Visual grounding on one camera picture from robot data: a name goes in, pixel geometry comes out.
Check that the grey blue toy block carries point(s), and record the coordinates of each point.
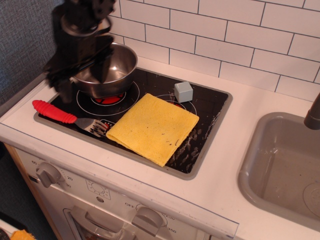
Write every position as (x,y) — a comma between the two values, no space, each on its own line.
(183,92)

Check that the red handled metal fork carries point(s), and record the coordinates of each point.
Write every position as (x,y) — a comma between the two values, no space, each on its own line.
(93,126)

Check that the grey plastic sink basin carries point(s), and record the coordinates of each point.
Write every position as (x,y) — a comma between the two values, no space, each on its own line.
(280,173)

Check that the black toy stovetop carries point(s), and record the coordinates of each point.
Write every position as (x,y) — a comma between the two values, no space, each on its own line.
(209,104)

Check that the grey oven door handle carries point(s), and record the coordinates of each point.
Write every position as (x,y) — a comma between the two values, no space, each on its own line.
(98,225)

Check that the yellow folded cloth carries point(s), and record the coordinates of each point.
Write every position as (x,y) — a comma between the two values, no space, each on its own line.
(153,128)

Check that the grey right oven knob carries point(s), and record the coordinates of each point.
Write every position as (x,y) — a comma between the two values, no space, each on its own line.
(148,220)

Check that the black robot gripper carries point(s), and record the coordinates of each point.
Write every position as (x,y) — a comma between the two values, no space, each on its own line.
(71,57)

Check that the orange black object on floor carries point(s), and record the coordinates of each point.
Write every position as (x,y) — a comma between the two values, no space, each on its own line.
(22,235)

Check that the stainless steel pot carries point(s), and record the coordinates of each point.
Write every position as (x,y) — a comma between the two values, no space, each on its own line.
(118,78)

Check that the grey left oven knob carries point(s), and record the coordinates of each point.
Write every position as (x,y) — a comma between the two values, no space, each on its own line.
(47,174)

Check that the wooden side post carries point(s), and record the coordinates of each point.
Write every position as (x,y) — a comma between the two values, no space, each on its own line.
(110,25)

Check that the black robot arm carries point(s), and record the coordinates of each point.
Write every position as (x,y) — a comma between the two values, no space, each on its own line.
(80,44)

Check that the grey oven knob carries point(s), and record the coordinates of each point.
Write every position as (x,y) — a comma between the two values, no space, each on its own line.
(148,220)
(47,174)

